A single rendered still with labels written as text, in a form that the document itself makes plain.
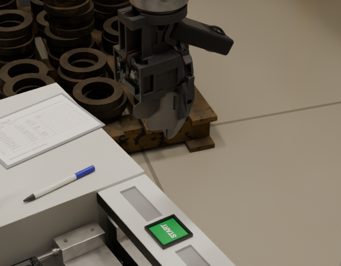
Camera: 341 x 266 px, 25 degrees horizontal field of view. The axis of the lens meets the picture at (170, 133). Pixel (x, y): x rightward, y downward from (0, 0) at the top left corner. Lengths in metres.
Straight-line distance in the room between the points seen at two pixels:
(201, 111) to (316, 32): 1.12
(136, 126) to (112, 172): 1.60
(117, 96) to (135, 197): 1.60
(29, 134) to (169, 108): 0.45
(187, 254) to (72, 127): 0.38
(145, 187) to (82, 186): 0.11
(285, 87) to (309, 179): 0.65
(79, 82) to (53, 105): 1.47
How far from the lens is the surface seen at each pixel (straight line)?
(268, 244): 2.62
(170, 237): 1.20
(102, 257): 1.29
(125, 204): 1.27
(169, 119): 1.05
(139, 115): 1.07
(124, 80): 1.01
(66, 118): 1.47
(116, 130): 2.86
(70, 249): 1.28
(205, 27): 1.05
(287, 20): 4.00
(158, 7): 0.95
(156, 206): 1.26
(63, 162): 1.36
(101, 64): 3.08
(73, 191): 1.29
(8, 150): 1.40
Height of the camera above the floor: 1.78
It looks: 35 degrees down
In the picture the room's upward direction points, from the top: straight up
